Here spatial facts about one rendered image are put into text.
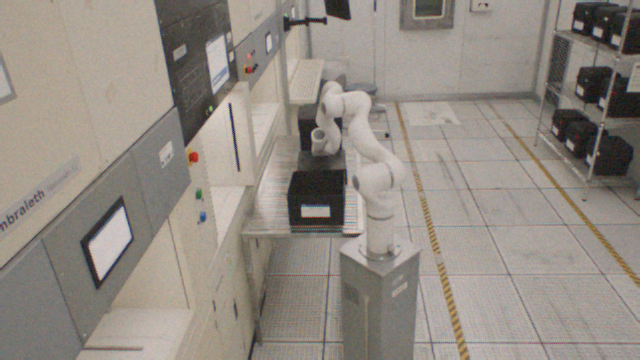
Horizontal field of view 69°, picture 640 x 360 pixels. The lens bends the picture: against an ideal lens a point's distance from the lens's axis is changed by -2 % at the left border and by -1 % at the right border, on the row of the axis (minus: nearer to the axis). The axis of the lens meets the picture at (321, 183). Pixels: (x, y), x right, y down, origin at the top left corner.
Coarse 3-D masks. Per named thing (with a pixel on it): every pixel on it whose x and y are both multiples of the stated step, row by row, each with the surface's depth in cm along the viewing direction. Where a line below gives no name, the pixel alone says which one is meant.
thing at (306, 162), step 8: (304, 152) 291; (344, 152) 288; (304, 160) 280; (312, 160) 279; (320, 160) 277; (328, 160) 278; (336, 160) 278; (344, 160) 277; (296, 168) 272; (304, 168) 270; (312, 168) 270; (320, 168) 269; (328, 168) 269; (336, 168) 268; (344, 168) 268
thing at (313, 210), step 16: (304, 176) 252; (320, 176) 251; (336, 176) 251; (288, 192) 232; (304, 192) 257; (320, 192) 256; (336, 192) 255; (288, 208) 231; (304, 208) 230; (320, 208) 229; (336, 208) 228; (304, 224) 234; (320, 224) 233; (336, 224) 233
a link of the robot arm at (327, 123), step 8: (320, 112) 233; (320, 120) 237; (328, 120) 236; (328, 128) 240; (336, 128) 244; (328, 136) 242; (336, 136) 244; (328, 144) 250; (336, 144) 246; (328, 152) 252; (336, 152) 252
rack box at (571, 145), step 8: (568, 128) 432; (576, 128) 418; (584, 128) 415; (592, 128) 414; (568, 136) 433; (576, 136) 415; (584, 136) 410; (568, 144) 433; (576, 144) 417; (584, 144) 414; (576, 152) 419; (584, 152) 417
